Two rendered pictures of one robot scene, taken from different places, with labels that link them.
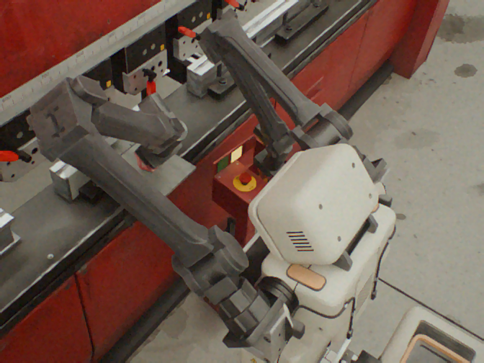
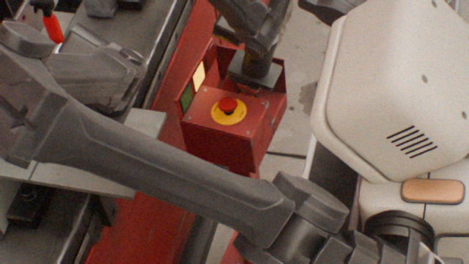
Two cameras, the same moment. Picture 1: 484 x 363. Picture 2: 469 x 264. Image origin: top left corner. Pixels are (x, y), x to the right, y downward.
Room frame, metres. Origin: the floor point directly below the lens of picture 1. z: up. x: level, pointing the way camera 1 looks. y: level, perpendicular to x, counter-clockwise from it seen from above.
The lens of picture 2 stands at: (0.07, 0.18, 2.06)
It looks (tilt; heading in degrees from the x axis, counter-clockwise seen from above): 50 degrees down; 351
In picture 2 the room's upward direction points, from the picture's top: 9 degrees counter-clockwise
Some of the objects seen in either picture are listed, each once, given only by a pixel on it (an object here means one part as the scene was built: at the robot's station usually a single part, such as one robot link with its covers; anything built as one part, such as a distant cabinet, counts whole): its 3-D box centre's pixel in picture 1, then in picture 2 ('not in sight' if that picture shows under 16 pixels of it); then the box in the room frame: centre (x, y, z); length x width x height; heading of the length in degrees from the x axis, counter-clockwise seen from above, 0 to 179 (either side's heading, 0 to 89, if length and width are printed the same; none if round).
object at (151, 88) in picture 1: (149, 84); (47, 21); (1.21, 0.28, 1.12); 0.04 x 0.02 x 0.10; 59
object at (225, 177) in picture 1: (251, 179); (234, 103); (1.24, -0.02, 0.75); 0.20 x 0.16 x 0.18; 142
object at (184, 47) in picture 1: (184, 22); not in sight; (1.43, 0.22, 1.18); 0.15 x 0.09 x 0.17; 149
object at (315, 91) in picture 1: (314, 92); not in sight; (1.90, -0.24, 0.58); 0.15 x 0.02 x 0.07; 149
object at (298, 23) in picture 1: (302, 21); not in sight; (1.94, -0.15, 0.89); 0.30 x 0.05 x 0.03; 149
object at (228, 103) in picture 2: (245, 180); (228, 107); (1.20, 0.00, 0.79); 0.04 x 0.04 x 0.04
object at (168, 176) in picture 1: (135, 163); (77, 144); (1.03, 0.29, 1.00); 0.26 x 0.18 x 0.01; 59
